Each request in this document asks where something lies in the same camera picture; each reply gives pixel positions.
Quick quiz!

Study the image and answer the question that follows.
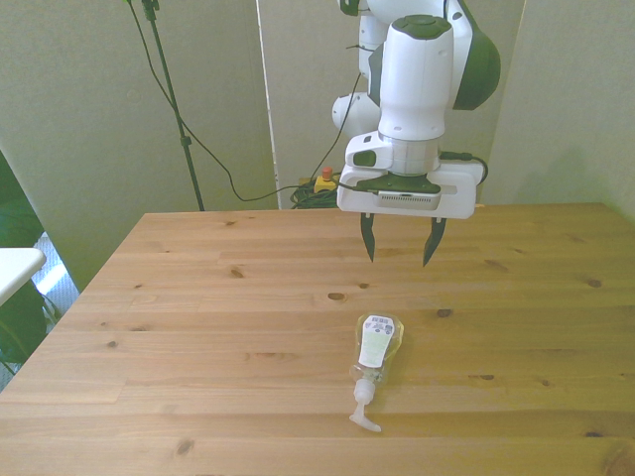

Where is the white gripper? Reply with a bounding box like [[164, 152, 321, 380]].
[[336, 163, 485, 269]]

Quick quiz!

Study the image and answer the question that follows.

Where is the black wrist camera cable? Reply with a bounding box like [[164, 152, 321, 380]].
[[440, 150, 490, 188]]

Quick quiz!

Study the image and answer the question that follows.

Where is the white side table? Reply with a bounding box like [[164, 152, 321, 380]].
[[0, 247, 48, 307]]

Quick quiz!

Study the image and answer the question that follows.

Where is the black camera stand pole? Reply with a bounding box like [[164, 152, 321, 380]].
[[140, 0, 206, 212]]

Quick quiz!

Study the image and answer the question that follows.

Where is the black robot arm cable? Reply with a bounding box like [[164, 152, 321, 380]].
[[315, 43, 379, 180]]

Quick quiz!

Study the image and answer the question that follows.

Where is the coiled green cable bundle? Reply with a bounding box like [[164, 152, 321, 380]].
[[289, 181, 344, 210]]

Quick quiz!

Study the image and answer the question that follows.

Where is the clear hand sanitizer pump bottle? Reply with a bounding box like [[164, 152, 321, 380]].
[[348, 311, 405, 433]]

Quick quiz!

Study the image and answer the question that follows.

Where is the long black stand cable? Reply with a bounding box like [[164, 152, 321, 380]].
[[121, 0, 318, 202]]

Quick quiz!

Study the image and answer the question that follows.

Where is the yellow emergency stop button box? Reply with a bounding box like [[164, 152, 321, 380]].
[[314, 167, 344, 195]]

